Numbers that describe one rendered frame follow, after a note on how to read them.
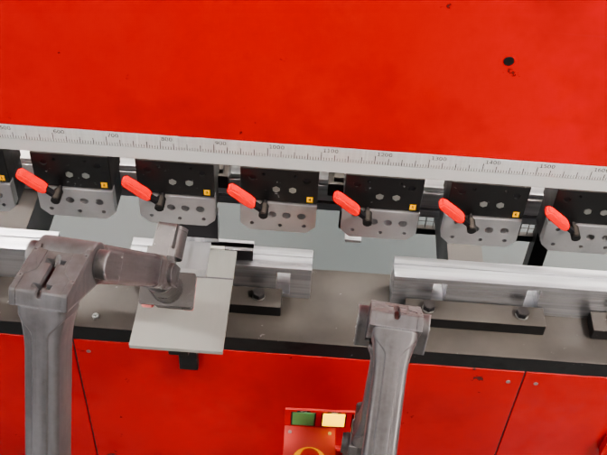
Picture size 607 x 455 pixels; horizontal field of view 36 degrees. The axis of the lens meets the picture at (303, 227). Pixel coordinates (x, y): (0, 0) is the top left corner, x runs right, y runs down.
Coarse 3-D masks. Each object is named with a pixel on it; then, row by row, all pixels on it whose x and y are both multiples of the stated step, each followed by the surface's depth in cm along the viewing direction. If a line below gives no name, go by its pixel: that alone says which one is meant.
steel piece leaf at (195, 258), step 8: (184, 248) 197; (192, 248) 197; (200, 248) 197; (208, 248) 197; (184, 256) 195; (192, 256) 195; (200, 256) 195; (208, 256) 196; (176, 264) 194; (184, 264) 194; (192, 264) 194; (200, 264) 194; (184, 272) 191; (192, 272) 191; (200, 272) 191
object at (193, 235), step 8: (216, 216) 191; (216, 224) 193; (192, 232) 195; (200, 232) 195; (208, 232) 195; (216, 232) 195; (192, 240) 198; (200, 240) 198; (208, 240) 198; (216, 240) 198
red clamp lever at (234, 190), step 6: (228, 186) 177; (234, 186) 177; (228, 192) 176; (234, 192) 176; (240, 192) 177; (246, 192) 178; (234, 198) 178; (240, 198) 177; (246, 198) 178; (252, 198) 179; (246, 204) 178; (252, 204) 178; (258, 204) 180; (264, 204) 181; (258, 210) 180; (264, 210) 180; (258, 216) 180; (264, 216) 180
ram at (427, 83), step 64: (0, 0) 154; (64, 0) 153; (128, 0) 152; (192, 0) 152; (256, 0) 151; (320, 0) 150; (384, 0) 150; (448, 0) 149; (512, 0) 148; (576, 0) 148; (0, 64) 163; (64, 64) 162; (128, 64) 161; (192, 64) 161; (256, 64) 160; (320, 64) 159; (384, 64) 158; (448, 64) 158; (512, 64) 157; (576, 64) 156; (64, 128) 173; (128, 128) 172; (192, 128) 171; (256, 128) 170; (320, 128) 169; (384, 128) 168; (448, 128) 168; (512, 128) 167; (576, 128) 166
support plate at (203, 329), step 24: (216, 264) 194; (216, 288) 190; (144, 312) 185; (168, 312) 185; (192, 312) 185; (216, 312) 186; (144, 336) 181; (168, 336) 181; (192, 336) 181; (216, 336) 182
